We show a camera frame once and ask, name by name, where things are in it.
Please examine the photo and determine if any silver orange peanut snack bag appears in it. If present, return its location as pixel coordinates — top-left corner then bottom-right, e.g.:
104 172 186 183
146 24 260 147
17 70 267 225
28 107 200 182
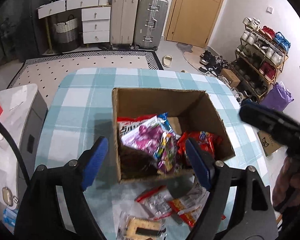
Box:
168 181 210 228

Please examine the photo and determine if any clear cracker sandwich packet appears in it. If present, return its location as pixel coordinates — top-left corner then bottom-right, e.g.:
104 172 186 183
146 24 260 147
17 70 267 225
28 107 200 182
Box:
116 212 167 240

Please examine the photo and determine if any red barcode snack packet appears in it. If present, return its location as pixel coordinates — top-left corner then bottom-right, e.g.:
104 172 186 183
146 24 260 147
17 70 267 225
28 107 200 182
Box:
177 131 223 166

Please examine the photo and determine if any purple candy bag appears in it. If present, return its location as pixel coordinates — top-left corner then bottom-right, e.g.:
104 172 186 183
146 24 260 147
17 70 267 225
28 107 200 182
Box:
122 120 178 174

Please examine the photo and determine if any blue cookie snack packet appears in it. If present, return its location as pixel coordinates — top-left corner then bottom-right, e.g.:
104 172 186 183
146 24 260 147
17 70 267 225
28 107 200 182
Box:
157 112 181 140

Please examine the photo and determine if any person's right hand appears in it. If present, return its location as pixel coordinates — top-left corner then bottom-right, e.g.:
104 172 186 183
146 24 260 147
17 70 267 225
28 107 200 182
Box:
272 157 300 207

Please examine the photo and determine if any cat logo cardboard box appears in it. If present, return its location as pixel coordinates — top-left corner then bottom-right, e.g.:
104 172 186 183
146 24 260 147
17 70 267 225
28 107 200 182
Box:
257 131 282 157

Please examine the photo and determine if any purple paper bag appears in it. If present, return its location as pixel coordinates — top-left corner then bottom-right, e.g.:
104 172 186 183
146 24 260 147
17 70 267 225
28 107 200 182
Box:
260 82 294 112

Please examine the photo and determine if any small cardboard box on floor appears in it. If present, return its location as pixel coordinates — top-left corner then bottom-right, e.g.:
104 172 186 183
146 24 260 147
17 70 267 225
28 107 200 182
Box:
220 68 240 88

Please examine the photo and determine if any wooden shoe rack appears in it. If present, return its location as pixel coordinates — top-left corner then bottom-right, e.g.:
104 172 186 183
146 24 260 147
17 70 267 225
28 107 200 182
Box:
231 17 291 103

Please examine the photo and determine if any red white wafer packet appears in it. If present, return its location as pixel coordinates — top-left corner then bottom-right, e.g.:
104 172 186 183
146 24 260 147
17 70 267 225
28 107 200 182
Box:
134 185 174 220

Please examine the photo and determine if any teal plaid tablecloth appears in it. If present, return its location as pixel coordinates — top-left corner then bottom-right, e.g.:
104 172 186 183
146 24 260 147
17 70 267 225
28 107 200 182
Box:
36 68 269 239

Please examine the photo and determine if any grey side cabinet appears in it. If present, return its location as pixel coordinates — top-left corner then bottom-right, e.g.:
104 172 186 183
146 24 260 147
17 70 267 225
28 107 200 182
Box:
0 83 47 210

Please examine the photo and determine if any SF cardboard box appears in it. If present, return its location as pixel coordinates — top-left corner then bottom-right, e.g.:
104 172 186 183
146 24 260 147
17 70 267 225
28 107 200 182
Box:
112 88 235 184

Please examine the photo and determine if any dotted floor rug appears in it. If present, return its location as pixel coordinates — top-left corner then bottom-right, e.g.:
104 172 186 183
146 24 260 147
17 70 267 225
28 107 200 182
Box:
7 50 163 106

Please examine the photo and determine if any beige slipper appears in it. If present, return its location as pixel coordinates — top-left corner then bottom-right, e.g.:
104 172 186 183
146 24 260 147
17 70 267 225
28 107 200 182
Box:
162 55 173 68

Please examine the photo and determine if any wooden door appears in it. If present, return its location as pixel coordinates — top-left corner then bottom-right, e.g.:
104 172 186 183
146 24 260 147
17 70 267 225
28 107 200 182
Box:
164 0 224 48

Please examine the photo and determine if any woven laundry basket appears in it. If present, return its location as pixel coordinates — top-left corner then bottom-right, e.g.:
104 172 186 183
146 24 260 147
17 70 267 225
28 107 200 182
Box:
53 14 79 53

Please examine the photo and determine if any silver aluminium suitcase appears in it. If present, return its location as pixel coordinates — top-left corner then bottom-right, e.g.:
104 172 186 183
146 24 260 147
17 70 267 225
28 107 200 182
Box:
134 0 168 51

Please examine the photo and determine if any white drawer desk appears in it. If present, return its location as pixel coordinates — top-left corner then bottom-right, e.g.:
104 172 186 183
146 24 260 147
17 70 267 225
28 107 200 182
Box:
38 0 111 44

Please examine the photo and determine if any beige suitcase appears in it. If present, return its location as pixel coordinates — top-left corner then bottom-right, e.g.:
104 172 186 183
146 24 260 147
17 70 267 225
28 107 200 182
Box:
110 0 139 49

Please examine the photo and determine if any black cable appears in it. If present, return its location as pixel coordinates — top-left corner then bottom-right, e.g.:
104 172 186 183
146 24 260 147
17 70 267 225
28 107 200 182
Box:
0 113 31 188

